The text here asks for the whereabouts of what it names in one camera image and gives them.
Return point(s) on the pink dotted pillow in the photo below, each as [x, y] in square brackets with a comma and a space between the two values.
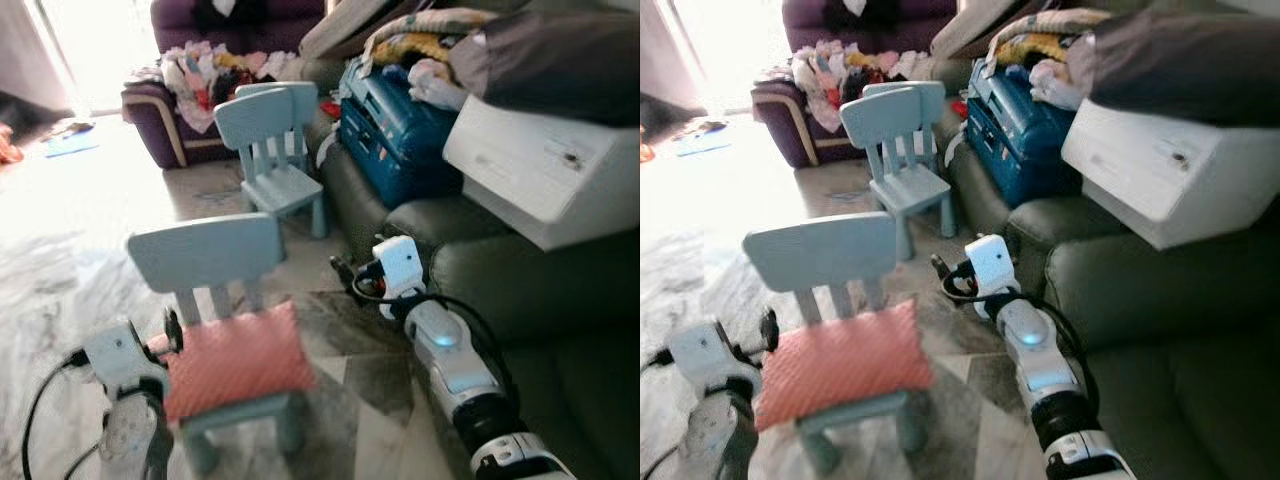
[235, 360]
[845, 365]

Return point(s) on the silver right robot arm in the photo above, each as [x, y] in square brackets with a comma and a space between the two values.
[450, 360]
[1040, 360]

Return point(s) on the green leather sofa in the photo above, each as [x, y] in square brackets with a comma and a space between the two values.
[1150, 290]
[520, 290]

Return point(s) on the grey-brown pillow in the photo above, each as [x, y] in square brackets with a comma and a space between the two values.
[560, 65]
[1190, 65]

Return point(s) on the small red object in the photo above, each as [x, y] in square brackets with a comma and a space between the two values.
[331, 107]
[959, 108]

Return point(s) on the blue floor mat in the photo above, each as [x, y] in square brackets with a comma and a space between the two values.
[702, 145]
[72, 145]

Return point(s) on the white box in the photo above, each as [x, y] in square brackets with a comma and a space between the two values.
[1160, 170]
[540, 170]

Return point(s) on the white pink cloth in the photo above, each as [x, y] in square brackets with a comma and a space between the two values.
[1058, 85]
[435, 85]

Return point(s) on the pile of colourful clothes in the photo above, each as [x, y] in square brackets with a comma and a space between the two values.
[195, 75]
[825, 75]

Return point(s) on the yellow patterned blanket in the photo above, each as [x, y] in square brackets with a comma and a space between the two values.
[1040, 42]
[420, 45]

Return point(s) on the brown flat cushion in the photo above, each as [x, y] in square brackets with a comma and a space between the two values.
[975, 30]
[350, 30]

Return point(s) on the orange floor object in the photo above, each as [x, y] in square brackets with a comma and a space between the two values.
[8, 148]

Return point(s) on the purple armchair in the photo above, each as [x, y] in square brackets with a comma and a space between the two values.
[880, 28]
[250, 32]

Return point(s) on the light curtain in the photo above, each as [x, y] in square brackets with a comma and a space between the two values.
[662, 50]
[25, 50]

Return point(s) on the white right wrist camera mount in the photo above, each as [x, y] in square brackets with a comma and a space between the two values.
[992, 262]
[400, 262]

